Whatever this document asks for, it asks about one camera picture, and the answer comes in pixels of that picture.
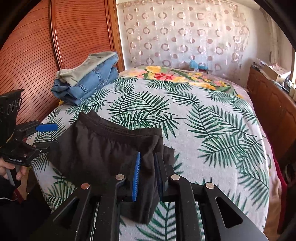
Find floral blanket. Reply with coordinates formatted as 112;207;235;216
119;66;287;235

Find palm leaf bed sheet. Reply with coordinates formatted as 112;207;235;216
27;77;271;232

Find wooden sideboard cabinet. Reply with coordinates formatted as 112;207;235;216
247;67;295;160

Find folded beige pants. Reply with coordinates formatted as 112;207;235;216
56;51;117;87

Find circle-patterned sheer curtain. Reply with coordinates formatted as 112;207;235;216
117;1;249;81

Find cardboard box on cabinet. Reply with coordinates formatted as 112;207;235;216
261;64;291;82

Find blue plush toy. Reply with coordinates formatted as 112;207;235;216
189;60;208;71

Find window drape curtain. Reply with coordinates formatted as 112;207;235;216
260;7;280;65

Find black shorts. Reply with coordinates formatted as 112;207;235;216
48;111;175;224

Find wooden louvered wardrobe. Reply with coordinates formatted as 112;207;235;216
1;1;123;123

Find window with wooden frame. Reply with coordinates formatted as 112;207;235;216
289;48;296;88

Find person's left hand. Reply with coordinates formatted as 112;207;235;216
0;157;27;181

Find folded blue jeans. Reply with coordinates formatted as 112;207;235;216
51;56;118;105

